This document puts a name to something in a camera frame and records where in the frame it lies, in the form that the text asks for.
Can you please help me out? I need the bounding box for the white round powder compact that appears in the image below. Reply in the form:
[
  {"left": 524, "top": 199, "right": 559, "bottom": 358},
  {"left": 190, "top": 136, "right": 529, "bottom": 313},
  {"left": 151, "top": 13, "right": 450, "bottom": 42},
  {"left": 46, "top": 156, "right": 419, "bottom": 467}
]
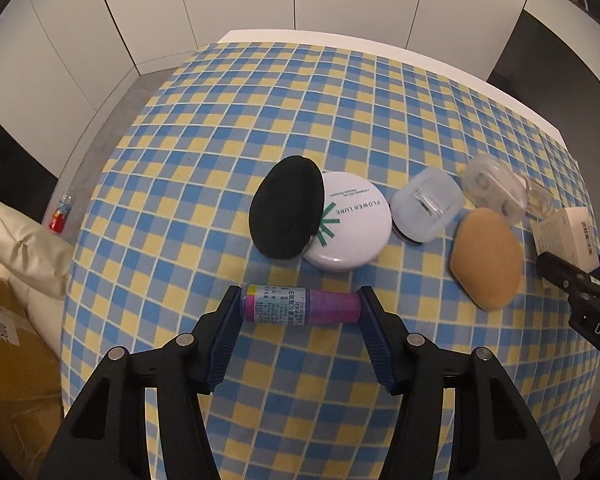
[{"left": 302, "top": 171, "right": 393, "bottom": 275}]

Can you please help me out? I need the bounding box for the tan makeup sponge puff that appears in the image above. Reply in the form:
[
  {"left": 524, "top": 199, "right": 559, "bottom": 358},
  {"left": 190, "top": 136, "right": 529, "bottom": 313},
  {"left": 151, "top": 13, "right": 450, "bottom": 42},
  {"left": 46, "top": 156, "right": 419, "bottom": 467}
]
[{"left": 449, "top": 208, "right": 525, "bottom": 311}]

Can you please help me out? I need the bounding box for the purple tube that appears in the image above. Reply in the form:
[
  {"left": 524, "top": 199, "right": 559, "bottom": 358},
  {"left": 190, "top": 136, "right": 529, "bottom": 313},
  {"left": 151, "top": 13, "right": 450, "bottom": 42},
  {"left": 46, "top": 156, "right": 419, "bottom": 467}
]
[{"left": 239, "top": 283, "right": 363, "bottom": 327}]

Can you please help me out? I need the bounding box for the clear contact lens case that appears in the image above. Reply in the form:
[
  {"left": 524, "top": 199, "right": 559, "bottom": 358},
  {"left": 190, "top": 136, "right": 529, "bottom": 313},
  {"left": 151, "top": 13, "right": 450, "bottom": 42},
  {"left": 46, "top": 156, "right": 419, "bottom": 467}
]
[{"left": 461, "top": 155, "right": 526, "bottom": 225}]

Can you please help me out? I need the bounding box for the cream padded armchair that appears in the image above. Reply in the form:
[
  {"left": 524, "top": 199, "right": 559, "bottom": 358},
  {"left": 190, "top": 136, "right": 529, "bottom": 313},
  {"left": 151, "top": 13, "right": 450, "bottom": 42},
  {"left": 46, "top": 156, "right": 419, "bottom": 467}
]
[{"left": 0, "top": 190, "right": 73, "bottom": 361}]

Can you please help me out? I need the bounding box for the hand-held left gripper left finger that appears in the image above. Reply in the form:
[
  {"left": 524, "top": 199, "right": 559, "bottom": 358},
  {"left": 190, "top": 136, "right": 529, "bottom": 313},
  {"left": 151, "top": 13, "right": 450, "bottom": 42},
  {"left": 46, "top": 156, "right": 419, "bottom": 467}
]
[{"left": 37, "top": 285, "right": 243, "bottom": 480}]

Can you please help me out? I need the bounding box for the brown cardboard box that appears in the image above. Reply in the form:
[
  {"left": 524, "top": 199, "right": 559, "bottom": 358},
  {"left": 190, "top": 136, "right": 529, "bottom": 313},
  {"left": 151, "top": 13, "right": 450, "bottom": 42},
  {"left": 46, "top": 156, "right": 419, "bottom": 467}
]
[{"left": 0, "top": 269, "right": 65, "bottom": 461}]

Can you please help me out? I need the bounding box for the small red bottle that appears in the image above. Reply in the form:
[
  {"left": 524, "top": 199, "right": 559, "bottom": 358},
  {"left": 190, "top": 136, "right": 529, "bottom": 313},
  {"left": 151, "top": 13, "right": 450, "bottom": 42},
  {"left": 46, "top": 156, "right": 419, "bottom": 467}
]
[{"left": 49, "top": 192, "right": 75, "bottom": 233}]

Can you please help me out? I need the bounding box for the light blue plastic case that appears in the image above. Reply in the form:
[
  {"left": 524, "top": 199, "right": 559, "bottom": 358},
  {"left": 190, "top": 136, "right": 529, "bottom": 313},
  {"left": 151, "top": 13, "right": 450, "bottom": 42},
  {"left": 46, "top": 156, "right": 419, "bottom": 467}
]
[{"left": 390, "top": 166, "right": 466, "bottom": 246}]

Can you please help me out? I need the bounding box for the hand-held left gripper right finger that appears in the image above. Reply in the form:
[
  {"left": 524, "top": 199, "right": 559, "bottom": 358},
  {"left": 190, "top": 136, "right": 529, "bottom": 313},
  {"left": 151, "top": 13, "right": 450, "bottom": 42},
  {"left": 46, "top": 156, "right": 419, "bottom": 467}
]
[{"left": 357, "top": 285, "right": 563, "bottom": 480}]

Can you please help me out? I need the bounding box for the blue yellow checked tablecloth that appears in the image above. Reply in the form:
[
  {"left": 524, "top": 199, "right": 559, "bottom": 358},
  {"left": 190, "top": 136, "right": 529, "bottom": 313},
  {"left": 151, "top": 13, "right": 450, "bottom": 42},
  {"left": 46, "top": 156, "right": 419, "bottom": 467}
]
[{"left": 62, "top": 42, "right": 600, "bottom": 480}]

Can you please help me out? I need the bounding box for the black powder puff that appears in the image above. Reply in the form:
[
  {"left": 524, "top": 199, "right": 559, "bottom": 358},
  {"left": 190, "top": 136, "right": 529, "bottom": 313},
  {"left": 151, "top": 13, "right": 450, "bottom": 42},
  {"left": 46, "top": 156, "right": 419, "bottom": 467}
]
[{"left": 248, "top": 155, "right": 326, "bottom": 261}]

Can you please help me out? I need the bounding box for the small white carton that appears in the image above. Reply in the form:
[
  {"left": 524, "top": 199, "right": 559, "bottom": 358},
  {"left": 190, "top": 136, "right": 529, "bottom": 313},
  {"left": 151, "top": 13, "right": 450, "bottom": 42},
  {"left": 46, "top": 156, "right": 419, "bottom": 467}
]
[{"left": 531, "top": 206, "right": 600, "bottom": 288}]

